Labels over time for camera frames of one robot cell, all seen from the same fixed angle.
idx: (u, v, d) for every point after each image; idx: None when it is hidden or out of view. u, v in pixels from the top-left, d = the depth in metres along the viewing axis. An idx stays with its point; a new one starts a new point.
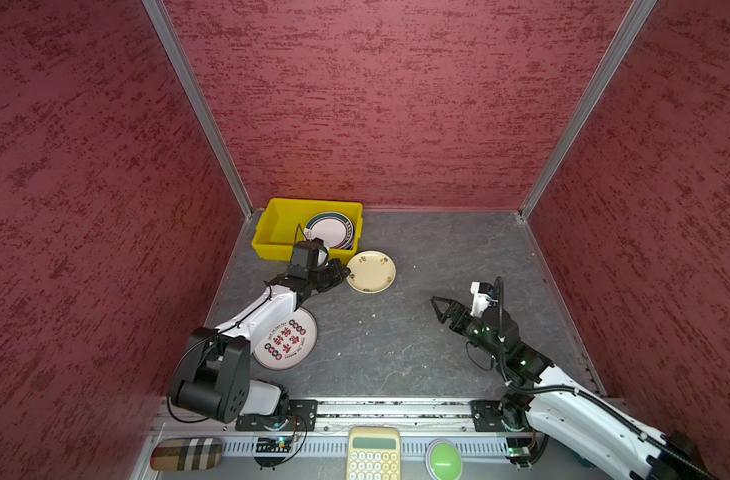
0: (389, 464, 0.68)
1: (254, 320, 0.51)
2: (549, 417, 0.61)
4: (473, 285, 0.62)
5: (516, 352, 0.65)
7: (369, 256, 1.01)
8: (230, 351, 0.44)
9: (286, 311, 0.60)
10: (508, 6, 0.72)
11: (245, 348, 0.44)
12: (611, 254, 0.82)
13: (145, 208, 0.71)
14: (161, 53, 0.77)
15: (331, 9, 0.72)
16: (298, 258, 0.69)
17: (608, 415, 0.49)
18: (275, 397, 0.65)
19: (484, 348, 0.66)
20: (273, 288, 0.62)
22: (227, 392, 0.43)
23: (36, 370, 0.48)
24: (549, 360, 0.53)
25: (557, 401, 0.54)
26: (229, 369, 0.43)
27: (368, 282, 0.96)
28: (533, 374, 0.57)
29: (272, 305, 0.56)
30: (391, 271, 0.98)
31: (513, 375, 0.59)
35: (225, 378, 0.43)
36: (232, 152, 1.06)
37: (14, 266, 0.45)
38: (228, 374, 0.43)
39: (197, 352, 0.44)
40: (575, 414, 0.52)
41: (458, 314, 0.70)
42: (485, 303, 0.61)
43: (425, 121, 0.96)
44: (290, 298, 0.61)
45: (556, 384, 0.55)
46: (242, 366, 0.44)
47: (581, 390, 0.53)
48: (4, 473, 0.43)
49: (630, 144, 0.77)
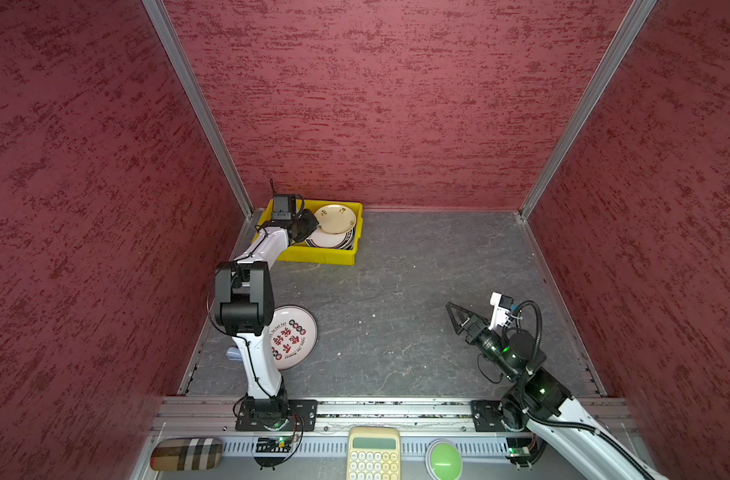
0: (389, 464, 0.68)
1: (263, 250, 0.61)
2: (554, 431, 0.61)
4: (494, 297, 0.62)
5: (533, 377, 0.63)
7: (330, 208, 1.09)
8: (254, 272, 0.54)
9: (283, 247, 0.71)
10: (508, 6, 0.72)
11: (267, 266, 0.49)
12: (611, 254, 0.82)
13: (145, 208, 0.71)
14: (162, 53, 0.77)
15: (331, 9, 0.72)
16: (279, 205, 0.79)
17: (625, 461, 0.50)
18: (276, 382, 0.67)
19: (498, 365, 0.65)
20: (266, 229, 0.70)
22: (265, 302, 0.55)
23: (36, 370, 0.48)
24: (568, 391, 0.59)
25: (573, 434, 0.55)
26: (259, 286, 0.54)
27: (335, 229, 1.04)
28: (554, 406, 0.57)
29: (272, 239, 0.66)
30: (352, 217, 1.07)
31: (529, 400, 0.59)
35: (258, 293, 0.54)
36: (232, 152, 1.06)
37: (14, 266, 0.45)
38: (260, 289, 0.54)
39: (226, 281, 0.54)
40: (590, 449, 0.54)
41: (475, 325, 0.67)
42: (504, 320, 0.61)
43: (425, 121, 0.96)
44: (285, 234, 0.71)
45: (574, 421, 0.55)
46: (269, 282, 0.57)
47: (602, 431, 0.54)
48: (4, 473, 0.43)
49: (630, 144, 0.77)
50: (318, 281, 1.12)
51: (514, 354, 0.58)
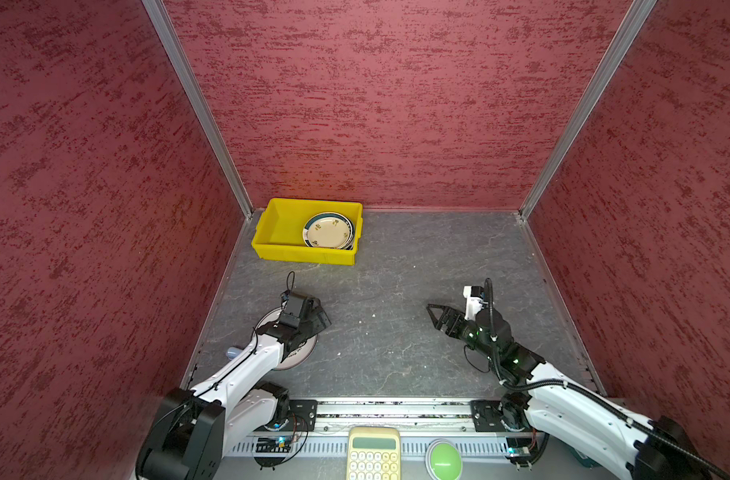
0: (389, 464, 0.68)
1: (235, 379, 0.49)
2: (547, 414, 0.61)
4: (467, 290, 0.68)
5: (509, 352, 0.66)
7: (322, 222, 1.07)
8: (201, 420, 0.41)
9: (269, 366, 0.57)
10: (508, 6, 0.72)
11: (221, 415, 0.42)
12: (611, 254, 0.82)
13: (145, 208, 0.71)
14: (161, 53, 0.77)
15: (331, 9, 0.72)
16: (292, 306, 0.69)
17: (597, 405, 0.50)
18: (271, 412, 0.64)
19: (480, 350, 0.68)
20: (258, 342, 0.58)
22: (197, 464, 0.40)
23: (36, 370, 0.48)
24: (541, 358, 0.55)
25: (552, 397, 0.55)
26: (199, 439, 0.41)
27: (330, 242, 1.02)
28: (525, 372, 0.59)
29: (255, 361, 0.54)
30: (346, 228, 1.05)
31: (508, 376, 0.61)
35: (191, 450, 0.40)
36: (232, 152, 1.06)
37: (14, 266, 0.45)
38: (195, 447, 0.40)
39: (168, 417, 0.42)
40: (572, 410, 0.52)
41: (452, 319, 0.72)
42: (478, 307, 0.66)
43: (425, 121, 0.96)
44: (272, 353, 0.57)
45: (546, 379, 0.56)
46: (217, 435, 0.42)
47: (571, 382, 0.55)
48: (4, 473, 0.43)
49: (630, 144, 0.77)
50: (319, 281, 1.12)
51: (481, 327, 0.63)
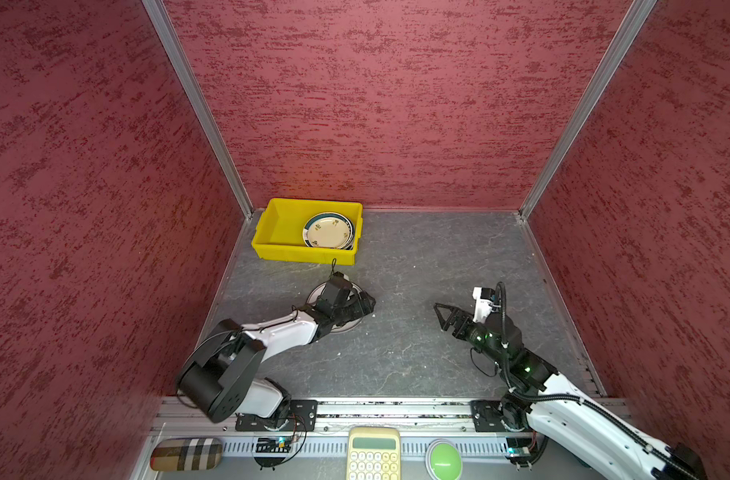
0: (389, 464, 0.68)
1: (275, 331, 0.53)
2: (551, 420, 0.61)
4: (476, 291, 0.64)
5: (519, 358, 0.64)
7: (322, 222, 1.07)
8: (246, 351, 0.45)
9: (301, 339, 0.61)
10: (508, 6, 0.72)
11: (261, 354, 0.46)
12: (611, 254, 0.82)
13: (144, 208, 0.71)
14: (161, 54, 0.77)
15: (331, 9, 0.72)
16: (329, 293, 0.71)
17: (613, 426, 0.49)
18: (272, 407, 0.64)
19: (488, 354, 0.66)
20: (300, 313, 0.64)
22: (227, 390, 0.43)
23: (36, 370, 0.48)
24: (553, 367, 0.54)
25: (563, 408, 0.54)
26: (238, 368, 0.44)
27: (330, 242, 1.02)
28: (538, 382, 0.57)
29: (294, 327, 0.58)
30: (346, 228, 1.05)
31: (517, 382, 0.59)
35: (230, 370, 0.44)
36: (232, 152, 1.06)
37: (14, 266, 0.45)
38: (235, 368, 0.44)
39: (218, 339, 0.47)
40: (582, 423, 0.52)
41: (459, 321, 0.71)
42: (488, 310, 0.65)
43: (425, 121, 0.96)
44: (307, 331, 0.62)
45: (560, 393, 0.55)
46: (252, 369, 0.46)
47: (587, 399, 0.53)
48: (4, 473, 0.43)
49: (630, 144, 0.77)
50: (319, 280, 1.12)
51: (492, 333, 0.60)
